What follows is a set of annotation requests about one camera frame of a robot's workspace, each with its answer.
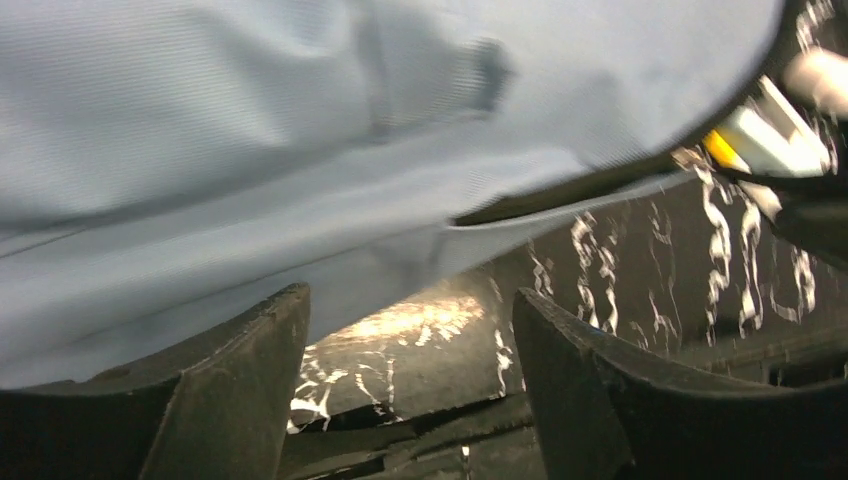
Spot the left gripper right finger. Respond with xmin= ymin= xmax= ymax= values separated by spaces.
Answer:
xmin=512 ymin=289 xmax=847 ymax=479

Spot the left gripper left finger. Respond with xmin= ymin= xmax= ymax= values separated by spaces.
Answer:
xmin=1 ymin=284 xmax=310 ymax=480

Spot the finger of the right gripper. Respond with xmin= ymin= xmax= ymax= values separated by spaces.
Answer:
xmin=717 ymin=167 xmax=847 ymax=272

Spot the blue student backpack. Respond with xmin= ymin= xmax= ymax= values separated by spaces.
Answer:
xmin=1 ymin=1 xmax=797 ymax=388

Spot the green white pipe fitting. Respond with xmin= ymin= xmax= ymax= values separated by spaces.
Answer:
xmin=783 ymin=48 xmax=847 ymax=120

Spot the aluminium rail base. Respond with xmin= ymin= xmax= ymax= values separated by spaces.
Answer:
xmin=274 ymin=317 xmax=848 ymax=480

